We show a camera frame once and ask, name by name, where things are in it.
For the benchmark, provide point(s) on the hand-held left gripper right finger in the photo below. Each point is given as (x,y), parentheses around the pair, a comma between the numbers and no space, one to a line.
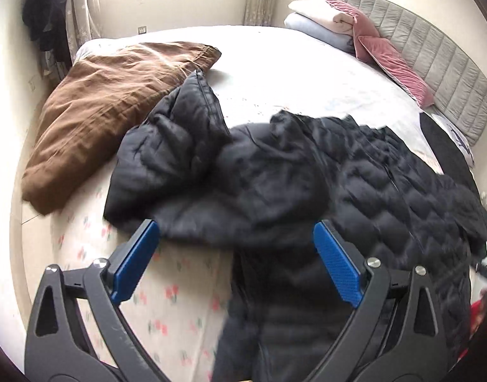
(338,262)

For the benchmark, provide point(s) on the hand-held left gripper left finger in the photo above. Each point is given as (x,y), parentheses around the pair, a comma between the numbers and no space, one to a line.
(136,258)

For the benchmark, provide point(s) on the black puffer jacket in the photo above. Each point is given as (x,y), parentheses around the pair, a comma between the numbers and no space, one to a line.
(267,167)

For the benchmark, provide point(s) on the hanging dark clothes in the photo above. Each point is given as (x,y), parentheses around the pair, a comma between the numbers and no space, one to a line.
(46,16)

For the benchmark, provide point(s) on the black fleece cloth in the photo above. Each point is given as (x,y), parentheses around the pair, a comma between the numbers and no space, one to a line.
(442,143)

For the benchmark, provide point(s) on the brown garment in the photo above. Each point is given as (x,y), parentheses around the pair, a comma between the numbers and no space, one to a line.
(100,99)

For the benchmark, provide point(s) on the white printed pillow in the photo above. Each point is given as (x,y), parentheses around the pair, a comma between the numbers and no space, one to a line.
(462,139)

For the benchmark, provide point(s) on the bed with cherry-print sheet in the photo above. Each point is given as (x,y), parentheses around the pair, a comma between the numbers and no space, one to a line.
(287,67)

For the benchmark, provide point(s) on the pink velvet pillow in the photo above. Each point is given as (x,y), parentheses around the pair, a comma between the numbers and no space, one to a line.
(398,67)
(362,24)

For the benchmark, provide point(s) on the grey padded headboard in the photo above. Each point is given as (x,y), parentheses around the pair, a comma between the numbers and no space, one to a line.
(438,59)

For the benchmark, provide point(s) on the light blue folded blanket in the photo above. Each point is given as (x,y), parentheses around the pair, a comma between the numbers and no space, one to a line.
(315,30)

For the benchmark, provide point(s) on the white folded blanket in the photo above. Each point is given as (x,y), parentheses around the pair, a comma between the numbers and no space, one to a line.
(311,10)

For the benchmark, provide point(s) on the white wall socket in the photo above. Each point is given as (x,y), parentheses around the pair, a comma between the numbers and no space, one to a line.
(142,30)

